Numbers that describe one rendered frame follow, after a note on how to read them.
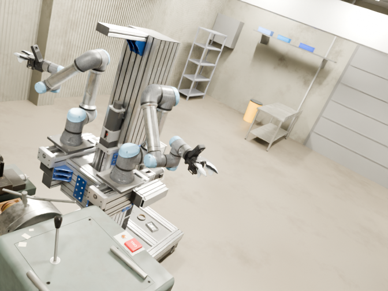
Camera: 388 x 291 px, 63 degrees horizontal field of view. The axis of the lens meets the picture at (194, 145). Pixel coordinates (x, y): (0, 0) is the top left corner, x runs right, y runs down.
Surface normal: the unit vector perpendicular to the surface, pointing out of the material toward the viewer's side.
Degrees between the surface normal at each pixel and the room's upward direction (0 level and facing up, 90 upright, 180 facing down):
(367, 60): 90
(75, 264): 0
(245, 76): 90
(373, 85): 90
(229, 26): 90
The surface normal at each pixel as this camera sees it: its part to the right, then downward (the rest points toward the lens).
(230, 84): -0.51, 0.18
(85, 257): 0.33, -0.86
